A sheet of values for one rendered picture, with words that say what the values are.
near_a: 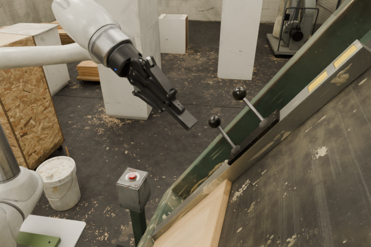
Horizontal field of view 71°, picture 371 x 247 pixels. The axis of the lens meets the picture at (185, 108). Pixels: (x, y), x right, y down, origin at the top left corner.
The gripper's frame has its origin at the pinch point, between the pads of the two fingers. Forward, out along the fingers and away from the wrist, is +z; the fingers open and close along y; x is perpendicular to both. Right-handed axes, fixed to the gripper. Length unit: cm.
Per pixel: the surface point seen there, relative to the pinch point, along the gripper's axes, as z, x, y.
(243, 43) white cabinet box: -63, -329, 185
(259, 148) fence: 18.5, -12.9, 4.1
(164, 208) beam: 14, -9, 69
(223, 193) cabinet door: 20.7, -3.8, 17.1
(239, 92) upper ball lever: 5.2, -17.4, -1.1
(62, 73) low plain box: -232, -128, 307
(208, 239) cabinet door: 23.9, 8.9, 15.2
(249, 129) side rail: 15.4, -32.9, 21.8
